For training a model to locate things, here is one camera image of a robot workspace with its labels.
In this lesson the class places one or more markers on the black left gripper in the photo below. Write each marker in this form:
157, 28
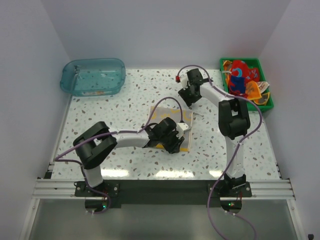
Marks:
175, 146

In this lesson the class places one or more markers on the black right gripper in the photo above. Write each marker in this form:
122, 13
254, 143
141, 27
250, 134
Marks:
189, 101

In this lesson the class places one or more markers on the yellow grey patterned towel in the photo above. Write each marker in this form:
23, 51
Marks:
175, 114

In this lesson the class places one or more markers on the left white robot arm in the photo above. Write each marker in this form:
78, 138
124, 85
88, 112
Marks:
94, 145

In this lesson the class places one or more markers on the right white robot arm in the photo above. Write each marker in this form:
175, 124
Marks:
233, 124

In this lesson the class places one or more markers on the blue red towel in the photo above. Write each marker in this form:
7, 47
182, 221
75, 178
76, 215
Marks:
237, 87

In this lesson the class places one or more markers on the red patterned towel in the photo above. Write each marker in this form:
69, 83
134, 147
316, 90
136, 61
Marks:
240, 69

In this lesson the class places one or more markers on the orange patterned towel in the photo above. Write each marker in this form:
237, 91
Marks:
257, 92

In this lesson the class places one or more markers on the teal transparent plastic bin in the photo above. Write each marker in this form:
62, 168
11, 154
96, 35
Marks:
93, 77

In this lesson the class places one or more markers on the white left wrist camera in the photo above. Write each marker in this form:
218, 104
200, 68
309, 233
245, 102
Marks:
182, 128

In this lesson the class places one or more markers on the black metal base rail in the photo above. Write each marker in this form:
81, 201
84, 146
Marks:
104, 200

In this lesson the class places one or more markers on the aluminium frame rail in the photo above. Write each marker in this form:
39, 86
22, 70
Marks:
70, 188

